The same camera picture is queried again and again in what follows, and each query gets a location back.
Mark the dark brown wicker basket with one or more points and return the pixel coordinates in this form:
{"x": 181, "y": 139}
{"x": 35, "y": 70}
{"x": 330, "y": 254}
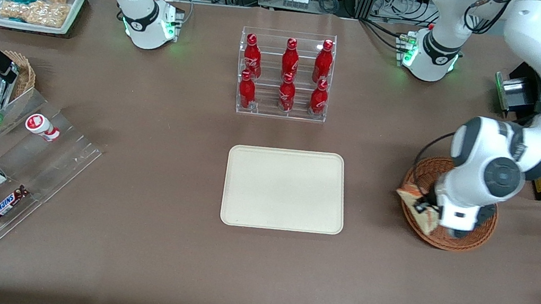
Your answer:
{"x": 450, "y": 242}

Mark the cream plastic tray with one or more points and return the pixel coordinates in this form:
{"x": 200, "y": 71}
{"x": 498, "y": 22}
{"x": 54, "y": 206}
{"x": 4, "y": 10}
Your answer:
{"x": 286, "y": 192}

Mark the large clear cracker pack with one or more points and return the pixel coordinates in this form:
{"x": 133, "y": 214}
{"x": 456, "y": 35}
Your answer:
{"x": 36, "y": 12}

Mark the red-capped yogurt bottle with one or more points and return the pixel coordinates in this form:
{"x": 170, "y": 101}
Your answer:
{"x": 41, "y": 127}

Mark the white snack bin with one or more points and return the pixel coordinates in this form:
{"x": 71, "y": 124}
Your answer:
{"x": 74, "y": 10}

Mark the black box device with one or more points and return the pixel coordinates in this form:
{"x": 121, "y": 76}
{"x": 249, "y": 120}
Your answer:
{"x": 512, "y": 94}

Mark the clear acrylic tiered rack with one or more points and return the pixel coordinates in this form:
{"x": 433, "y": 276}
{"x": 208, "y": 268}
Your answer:
{"x": 32, "y": 170}

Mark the red cola bottle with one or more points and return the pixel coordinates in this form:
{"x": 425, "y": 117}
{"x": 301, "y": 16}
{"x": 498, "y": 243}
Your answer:
{"x": 290, "y": 58}
{"x": 323, "y": 60}
{"x": 252, "y": 55}
{"x": 286, "y": 95}
{"x": 318, "y": 99}
{"x": 247, "y": 92}

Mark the Snickers chocolate bar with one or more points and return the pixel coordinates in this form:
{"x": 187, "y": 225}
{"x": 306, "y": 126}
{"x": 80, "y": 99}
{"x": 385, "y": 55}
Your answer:
{"x": 5, "y": 206}

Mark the clear acrylic bottle rack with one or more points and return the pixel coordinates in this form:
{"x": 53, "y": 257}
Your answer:
{"x": 267, "y": 103}

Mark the white power strip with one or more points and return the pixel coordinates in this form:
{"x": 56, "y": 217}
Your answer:
{"x": 295, "y": 1}

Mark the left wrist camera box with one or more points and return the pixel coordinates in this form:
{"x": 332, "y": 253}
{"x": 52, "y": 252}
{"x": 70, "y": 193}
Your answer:
{"x": 485, "y": 216}

